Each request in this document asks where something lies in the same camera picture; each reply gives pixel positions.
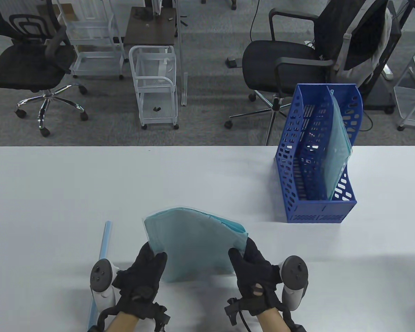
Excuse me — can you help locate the person's right hand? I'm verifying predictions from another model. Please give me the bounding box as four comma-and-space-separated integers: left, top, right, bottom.
228, 238, 284, 316

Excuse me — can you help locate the person's left hand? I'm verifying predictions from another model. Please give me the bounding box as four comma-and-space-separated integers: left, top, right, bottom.
112, 242, 168, 320

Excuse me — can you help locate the black and white controller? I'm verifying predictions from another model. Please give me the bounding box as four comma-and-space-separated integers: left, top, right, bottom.
279, 255, 309, 312
90, 259, 120, 310

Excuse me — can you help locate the clear file folder blue spine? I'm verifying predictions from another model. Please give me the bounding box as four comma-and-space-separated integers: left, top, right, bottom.
142, 206, 249, 284

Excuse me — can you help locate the square light blue papers stack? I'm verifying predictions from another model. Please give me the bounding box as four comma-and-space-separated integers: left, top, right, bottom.
144, 207, 249, 283

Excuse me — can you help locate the clear file folder cover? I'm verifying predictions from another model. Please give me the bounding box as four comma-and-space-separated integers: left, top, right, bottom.
323, 89, 353, 201

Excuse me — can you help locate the person's left forearm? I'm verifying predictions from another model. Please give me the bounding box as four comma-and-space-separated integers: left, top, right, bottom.
107, 311, 140, 332

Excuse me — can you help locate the person's right forearm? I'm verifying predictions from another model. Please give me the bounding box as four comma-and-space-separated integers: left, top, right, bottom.
258, 308, 287, 332

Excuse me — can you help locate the blue perforated file rack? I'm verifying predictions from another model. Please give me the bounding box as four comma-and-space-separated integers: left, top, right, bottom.
274, 83, 363, 223

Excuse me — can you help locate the small white mesh cart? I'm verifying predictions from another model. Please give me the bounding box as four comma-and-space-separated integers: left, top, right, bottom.
129, 45, 179, 130

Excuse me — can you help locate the black armrest office chair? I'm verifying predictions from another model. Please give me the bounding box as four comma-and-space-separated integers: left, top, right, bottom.
224, 0, 389, 146

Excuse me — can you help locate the black wheeled stand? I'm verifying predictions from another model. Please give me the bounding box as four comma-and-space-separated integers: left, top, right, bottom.
360, 10, 402, 114

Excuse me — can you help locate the tall white mesh cart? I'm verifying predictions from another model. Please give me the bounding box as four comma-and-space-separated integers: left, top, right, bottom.
57, 0, 126, 81

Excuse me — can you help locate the black mesh office chair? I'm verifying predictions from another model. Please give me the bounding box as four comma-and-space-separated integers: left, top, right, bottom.
0, 0, 89, 137

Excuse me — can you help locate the brown wooden side table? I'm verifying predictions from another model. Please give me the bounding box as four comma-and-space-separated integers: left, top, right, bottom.
124, 6, 178, 46

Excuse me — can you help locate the cardboard box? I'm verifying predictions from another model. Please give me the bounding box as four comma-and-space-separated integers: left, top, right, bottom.
38, 3, 75, 18

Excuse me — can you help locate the white wire shelf rack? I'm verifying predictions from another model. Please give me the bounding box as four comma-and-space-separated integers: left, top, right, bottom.
393, 33, 415, 132

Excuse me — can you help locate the black hanging cable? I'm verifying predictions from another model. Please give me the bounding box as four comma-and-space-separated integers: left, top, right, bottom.
250, 0, 260, 41

